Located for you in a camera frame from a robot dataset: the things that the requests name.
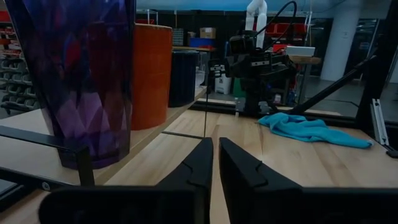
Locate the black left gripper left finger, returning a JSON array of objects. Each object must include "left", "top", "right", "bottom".
[{"left": 39, "top": 137, "right": 215, "bottom": 224}]

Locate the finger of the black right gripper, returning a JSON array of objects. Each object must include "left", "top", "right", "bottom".
[
  {"left": 219, "top": 58, "right": 231, "bottom": 78},
  {"left": 208, "top": 58, "right": 220, "bottom": 79}
]

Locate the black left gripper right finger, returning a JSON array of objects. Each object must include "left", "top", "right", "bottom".
[{"left": 219, "top": 137, "right": 398, "bottom": 224}]

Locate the black ribbed mug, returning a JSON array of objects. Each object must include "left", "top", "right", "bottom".
[{"left": 169, "top": 49, "right": 200, "bottom": 108}]

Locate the orange mug white inside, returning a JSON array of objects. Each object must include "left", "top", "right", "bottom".
[{"left": 131, "top": 23, "right": 174, "bottom": 131}]

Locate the purple faceted plastic tumbler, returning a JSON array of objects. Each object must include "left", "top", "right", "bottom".
[{"left": 4, "top": 0, "right": 137, "bottom": 170}]

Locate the white bin with label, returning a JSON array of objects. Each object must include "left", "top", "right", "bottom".
[{"left": 215, "top": 74, "right": 233, "bottom": 95}]

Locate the blue storage bin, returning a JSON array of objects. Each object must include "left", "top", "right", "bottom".
[{"left": 188, "top": 37, "right": 216, "bottom": 49}]

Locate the cardboard box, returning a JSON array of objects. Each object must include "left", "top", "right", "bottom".
[{"left": 200, "top": 27, "right": 217, "bottom": 40}]

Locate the white box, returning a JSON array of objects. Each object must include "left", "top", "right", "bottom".
[{"left": 285, "top": 45, "right": 316, "bottom": 58}]

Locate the blue cloth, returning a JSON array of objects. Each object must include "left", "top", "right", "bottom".
[{"left": 257, "top": 112, "right": 374, "bottom": 149}]

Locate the white pillar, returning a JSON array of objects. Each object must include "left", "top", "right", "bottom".
[{"left": 320, "top": 15, "right": 363, "bottom": 82}]

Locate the shelving with storage bins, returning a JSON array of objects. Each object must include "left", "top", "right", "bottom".
[{"left": 0, "top": 9, "right": 42, "bottom": 116}]

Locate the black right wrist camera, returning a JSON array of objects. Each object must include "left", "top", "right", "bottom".
[{"left": 229, "top": 34, "right": 257, "bottom": 55}]

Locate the silver aluminium rail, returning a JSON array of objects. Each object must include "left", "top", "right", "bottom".
[{"left": 369, "top": 98, "right": 390, "bottom": 147}]

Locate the wooden shelf black metal frame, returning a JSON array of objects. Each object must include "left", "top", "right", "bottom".
[{"left": 0, "top": 85, "right": 208, "bottom": 215}]

